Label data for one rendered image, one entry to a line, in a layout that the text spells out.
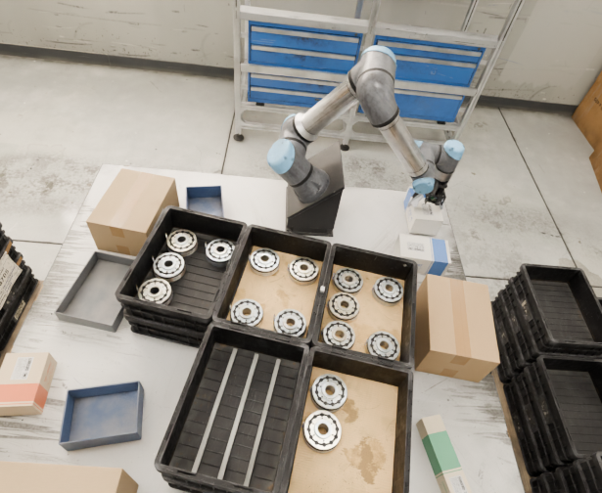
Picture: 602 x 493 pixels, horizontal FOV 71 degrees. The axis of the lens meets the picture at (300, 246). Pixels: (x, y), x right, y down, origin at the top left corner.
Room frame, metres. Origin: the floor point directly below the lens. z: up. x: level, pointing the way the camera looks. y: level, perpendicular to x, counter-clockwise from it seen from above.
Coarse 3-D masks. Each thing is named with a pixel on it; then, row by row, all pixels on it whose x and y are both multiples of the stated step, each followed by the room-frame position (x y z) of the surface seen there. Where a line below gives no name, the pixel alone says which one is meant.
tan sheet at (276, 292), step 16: (288, 256) 0.94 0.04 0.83; (288, 272) 0.87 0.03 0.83; (320, 272) 0.90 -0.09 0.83; (240, 288) 0.78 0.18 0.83; (256, 288) 0.79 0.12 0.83; (272, 288) 0.80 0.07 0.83; (288, 288) 0.81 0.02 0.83; (304, 288) 0.82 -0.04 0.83; (272, 304) 0.73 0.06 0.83; (288, 304) 0.74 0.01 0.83; (304, 304) 0.75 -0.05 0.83; (272, 320) 0.68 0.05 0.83; (304, 336) 0.64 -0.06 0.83
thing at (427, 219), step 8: (408, 192) 1.44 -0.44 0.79; (408, 200) 1.41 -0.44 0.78; (424, 200) 1.39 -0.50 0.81; (408, 208) 1.37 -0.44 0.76; (416, 208) 1.32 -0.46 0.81; (424, 208) 1.33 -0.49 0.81; (432, 208) 1.34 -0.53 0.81; (408, 216) 1.34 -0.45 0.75; (416, 216) 1.28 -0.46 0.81; (424, 216) 1.28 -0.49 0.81; (432, 216) 1.29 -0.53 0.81; (440, 216) 1.30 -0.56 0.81; (408, 224) 1.30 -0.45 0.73; (416, 224) 1.26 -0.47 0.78; (424, 224) 1.27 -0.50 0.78; (432, 224) 1.27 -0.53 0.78; (440, 224) 1.27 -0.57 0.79; (416, 232) 1.27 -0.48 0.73; (424, 232) 1.27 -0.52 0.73; (432, 232) 1.27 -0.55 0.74
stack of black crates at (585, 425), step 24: (552, 360) 0.90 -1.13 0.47; (576, 360) 0.91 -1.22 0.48; (600, 360) 0.93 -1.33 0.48; (504, 384) 0.91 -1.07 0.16; (528, 384) 0.83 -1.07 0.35; (552, 384) 0.83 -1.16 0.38; (576, 384) 0.85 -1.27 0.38; (600, 384) 0.85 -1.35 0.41; (528, 408) 0.75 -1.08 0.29; (552, 408) 0.70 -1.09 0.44; (576, 408) 0.75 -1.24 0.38; (600, 408) 0.76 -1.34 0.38; (528, 432) 0.66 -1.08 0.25; (552, 432) 0.63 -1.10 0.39; (576, 432) 0.64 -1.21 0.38; (600, 432) 0.66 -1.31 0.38; (528, 456) 0.59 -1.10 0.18; (552, 456) 0.55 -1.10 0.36; (576, 456) 0.52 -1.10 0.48
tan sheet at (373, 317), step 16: (368, 272) 0.93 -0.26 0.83; (368, 288) 0.86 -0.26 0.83; (368, 304) 0.79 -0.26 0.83; (400, 304) 0.81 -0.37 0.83; (368, 320) 0.73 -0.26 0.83; (384, 320) 0.74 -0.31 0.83; (400, 320) 0.75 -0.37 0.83; (320, 336) 0.64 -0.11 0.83; (368, 336) 0.67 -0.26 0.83; (400, 336) 0.69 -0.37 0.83
